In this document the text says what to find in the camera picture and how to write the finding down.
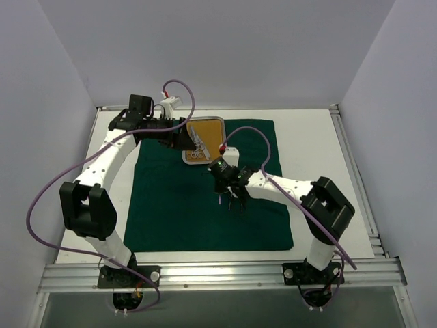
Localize steel tray with orange liner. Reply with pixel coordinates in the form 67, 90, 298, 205
182, 116, 226, 165

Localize green surgical cloth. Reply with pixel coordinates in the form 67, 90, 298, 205
124, 139, 294, 252

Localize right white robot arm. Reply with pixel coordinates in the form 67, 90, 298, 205
207, 156, 356, 282

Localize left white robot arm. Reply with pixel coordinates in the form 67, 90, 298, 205
59, 92, 195, 286

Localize steel scissors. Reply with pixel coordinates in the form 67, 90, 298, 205
191, 126, 205, 150

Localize steel forceps with rings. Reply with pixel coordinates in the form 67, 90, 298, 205
186, 143, 210, 160

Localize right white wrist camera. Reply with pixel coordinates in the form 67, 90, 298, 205
223, 146, 240, 167

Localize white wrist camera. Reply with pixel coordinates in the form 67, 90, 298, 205
160, 96, 182, 118
223, 146, 240, 167

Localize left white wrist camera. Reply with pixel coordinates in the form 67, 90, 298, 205
160, 96, 182, 118

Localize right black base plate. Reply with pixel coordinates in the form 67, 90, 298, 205
282, 260, 344, 286

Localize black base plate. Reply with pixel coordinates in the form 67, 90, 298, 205
97, 265, 161, 289
282, 260, 344, 286

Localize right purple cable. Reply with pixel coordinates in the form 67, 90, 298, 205
218, 126, 358, 307

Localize purple cable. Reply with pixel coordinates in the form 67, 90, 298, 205
26, 79, 197, 314
218, 126, 358, 307

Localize back aluminium rail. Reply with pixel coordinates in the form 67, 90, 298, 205
96, 104, 339, 112

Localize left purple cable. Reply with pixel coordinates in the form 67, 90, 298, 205
26, 79, 197, 314

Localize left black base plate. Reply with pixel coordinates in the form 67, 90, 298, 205
97, 265, 161, 289

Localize aluminium frame rail right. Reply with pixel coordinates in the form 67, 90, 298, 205
329, 104, 389, 258

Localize front aluminium rail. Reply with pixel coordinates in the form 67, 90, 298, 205
38, 257, 407, 293

